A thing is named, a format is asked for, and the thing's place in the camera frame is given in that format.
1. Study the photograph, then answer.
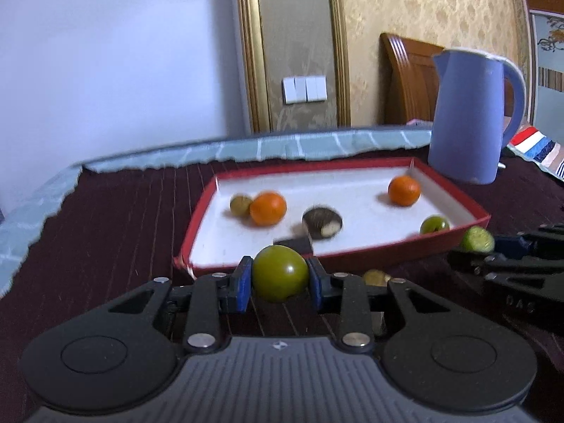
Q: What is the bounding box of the blue electric kettle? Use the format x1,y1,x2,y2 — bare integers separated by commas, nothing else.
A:
428,48,527,184

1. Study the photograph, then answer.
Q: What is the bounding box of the wooden headboard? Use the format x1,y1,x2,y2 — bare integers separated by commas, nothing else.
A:
379,31,516,125

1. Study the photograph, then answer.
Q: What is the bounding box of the gold wall frame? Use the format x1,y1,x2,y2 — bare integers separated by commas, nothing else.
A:
233,0,352,134

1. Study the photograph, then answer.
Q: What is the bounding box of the orange tangerine right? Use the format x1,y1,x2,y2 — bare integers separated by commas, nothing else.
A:
387,175,422,207

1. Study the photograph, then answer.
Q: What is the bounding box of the white wall switch panel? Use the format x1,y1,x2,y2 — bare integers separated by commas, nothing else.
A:
282,75,328,105

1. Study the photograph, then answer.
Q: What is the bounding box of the red tray white lining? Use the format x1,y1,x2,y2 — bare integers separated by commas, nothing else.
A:
175,157,490,277

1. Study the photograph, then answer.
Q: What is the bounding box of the small yellow-green fruit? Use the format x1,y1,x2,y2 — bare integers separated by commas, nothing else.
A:
229,194,252,218

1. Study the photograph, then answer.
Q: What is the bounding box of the green fruit in tray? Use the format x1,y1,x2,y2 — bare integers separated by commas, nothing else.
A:
420,215,450,234

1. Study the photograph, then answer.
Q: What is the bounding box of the red white blue pillow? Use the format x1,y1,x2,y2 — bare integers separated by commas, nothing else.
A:
509,124,564,180

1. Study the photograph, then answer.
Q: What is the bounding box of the orange tangerine left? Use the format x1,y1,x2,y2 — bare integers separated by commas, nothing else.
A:
250,191,287,227

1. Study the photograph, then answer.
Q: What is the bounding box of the large green fruit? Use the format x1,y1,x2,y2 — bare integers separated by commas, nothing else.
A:
251,245,309,303

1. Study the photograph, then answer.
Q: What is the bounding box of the blue checkered bed sheet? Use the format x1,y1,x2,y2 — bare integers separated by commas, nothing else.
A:
0,125,434,298

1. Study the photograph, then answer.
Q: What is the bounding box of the green lime fruit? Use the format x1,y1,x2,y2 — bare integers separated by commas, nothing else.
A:
460,226,495,253

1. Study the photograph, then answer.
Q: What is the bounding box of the yellow fruit on blanket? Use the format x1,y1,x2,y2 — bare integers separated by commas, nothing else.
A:
362,269,391,287

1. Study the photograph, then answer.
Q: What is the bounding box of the orange tangerine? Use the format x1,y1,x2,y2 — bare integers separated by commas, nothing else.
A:
387,175,422,207
250,191,287,227

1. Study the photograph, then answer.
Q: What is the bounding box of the framed wall picture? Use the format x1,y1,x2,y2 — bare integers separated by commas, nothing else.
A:
529,10,564,144

